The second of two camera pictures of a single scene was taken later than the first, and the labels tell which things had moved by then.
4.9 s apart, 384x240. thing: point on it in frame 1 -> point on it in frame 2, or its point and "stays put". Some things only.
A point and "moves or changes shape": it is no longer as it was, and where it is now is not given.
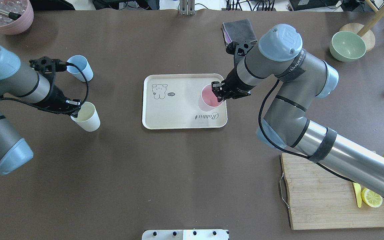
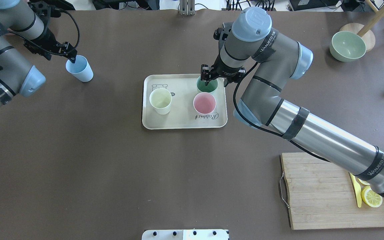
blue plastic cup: (82, 63) stays put
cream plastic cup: (88, 118) -> (160, 99)
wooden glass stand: (364, 31) stays put
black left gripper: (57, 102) -> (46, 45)
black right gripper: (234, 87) -> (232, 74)
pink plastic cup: (208, 100) moves or changes shape
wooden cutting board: (318, 199) stays put
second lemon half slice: (372, 198) stays put
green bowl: (346, 46) stays put
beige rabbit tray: (170, 101) stays put
